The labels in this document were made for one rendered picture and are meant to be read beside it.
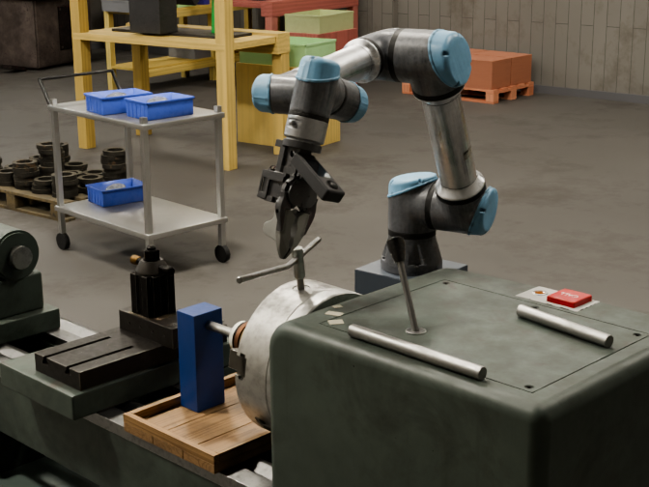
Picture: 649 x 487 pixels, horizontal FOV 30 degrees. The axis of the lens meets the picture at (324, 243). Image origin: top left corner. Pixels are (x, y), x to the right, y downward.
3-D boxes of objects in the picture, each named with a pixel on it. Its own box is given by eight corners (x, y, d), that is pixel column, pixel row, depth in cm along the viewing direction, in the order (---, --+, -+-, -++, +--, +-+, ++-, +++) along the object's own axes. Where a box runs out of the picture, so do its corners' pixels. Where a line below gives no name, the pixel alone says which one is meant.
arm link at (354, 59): (366, 21, 270) (245, 67, 231) (410, 23, 265) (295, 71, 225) (368, 72, 274) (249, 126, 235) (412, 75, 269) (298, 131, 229)
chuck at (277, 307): (382, 406, 255) (372, 267, 244) (273, 470, 234) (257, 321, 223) (351, 394, 261) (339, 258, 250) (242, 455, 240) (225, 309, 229)
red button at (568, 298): (592, 304, 222) (592, 294, 222) (574, 312, 218) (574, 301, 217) (564, 298, 226) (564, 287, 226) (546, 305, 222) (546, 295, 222)
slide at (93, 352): (227, 341, 297) (227, 324, 295) (80, 391, 267) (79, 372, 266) (181, 324, 309) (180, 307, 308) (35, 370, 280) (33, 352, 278)
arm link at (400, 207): (401, 218, 301) (401, 165, 297) (450, 225, 295) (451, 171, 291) (378, 230, 291) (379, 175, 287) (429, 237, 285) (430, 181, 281)
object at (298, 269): (299, 299, 239) (294, 244, 235) (309, 300, 238) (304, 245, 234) (295, 303, 237) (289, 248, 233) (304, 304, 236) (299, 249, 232)
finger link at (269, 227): (265, 253, 222) (275, 204, 221) (287, 260, 218) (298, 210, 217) (252, 251, 219) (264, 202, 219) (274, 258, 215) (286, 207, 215)
